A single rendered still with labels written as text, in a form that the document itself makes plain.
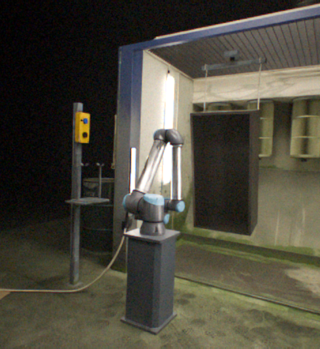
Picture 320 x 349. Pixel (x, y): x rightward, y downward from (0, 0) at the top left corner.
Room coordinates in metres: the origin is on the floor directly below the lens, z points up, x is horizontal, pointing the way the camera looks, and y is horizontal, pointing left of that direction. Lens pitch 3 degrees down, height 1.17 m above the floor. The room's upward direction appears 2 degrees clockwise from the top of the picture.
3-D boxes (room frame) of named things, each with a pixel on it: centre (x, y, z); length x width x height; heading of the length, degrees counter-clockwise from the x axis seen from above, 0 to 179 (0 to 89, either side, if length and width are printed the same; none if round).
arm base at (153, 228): (2.10, 0.04, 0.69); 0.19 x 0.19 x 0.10
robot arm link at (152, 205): (2.10, 0.05, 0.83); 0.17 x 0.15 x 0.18; 48
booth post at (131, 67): (3.04, 0.35, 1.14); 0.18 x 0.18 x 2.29; 60
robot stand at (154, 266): (2.10, 0.04, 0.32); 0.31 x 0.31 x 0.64; 60
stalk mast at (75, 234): (2.63, 0.76, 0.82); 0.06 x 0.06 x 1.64; 60
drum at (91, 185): (3.75, 0.70, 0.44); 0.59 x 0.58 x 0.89; 41
